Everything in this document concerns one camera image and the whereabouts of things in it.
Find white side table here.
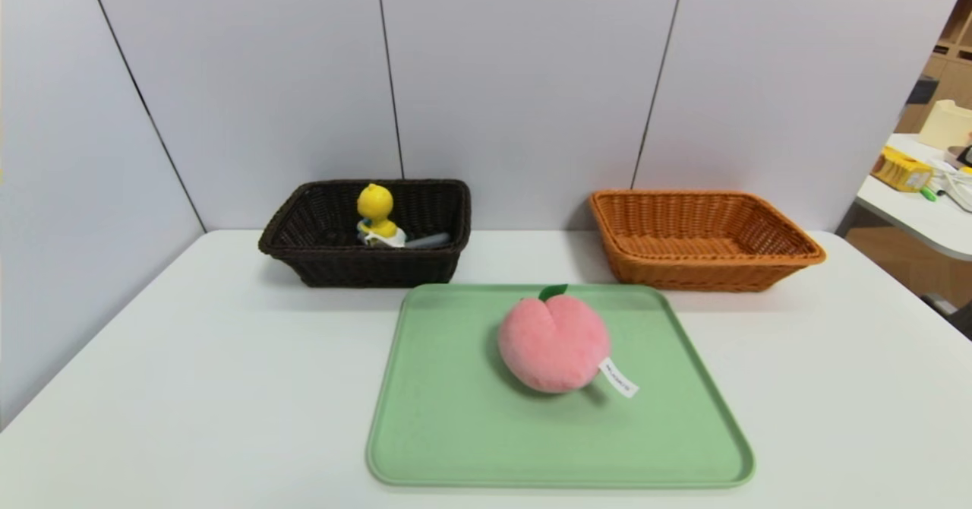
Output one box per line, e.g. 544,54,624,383
855,133,972,262

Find grey handled white peeler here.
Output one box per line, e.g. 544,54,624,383
364,229,453,251

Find dark brown wicker basket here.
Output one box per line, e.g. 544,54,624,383
257,179,472,289

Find wooden shelf cabinet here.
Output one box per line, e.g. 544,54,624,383
895,0,972,134

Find yellow box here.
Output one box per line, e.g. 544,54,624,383
872,150,935,192

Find cream plastic container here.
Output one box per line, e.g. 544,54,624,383
920,100,972,151

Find orange wicker basket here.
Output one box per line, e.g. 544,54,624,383
589,189,827,292

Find dark office chair back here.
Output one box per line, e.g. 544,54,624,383
907,76,940,106

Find pink plush peach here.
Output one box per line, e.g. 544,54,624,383
497,285,640,399

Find light green plastic tray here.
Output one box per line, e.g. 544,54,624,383
366,283,756,490

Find yellow duck toy car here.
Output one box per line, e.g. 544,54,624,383
355,183,408,249

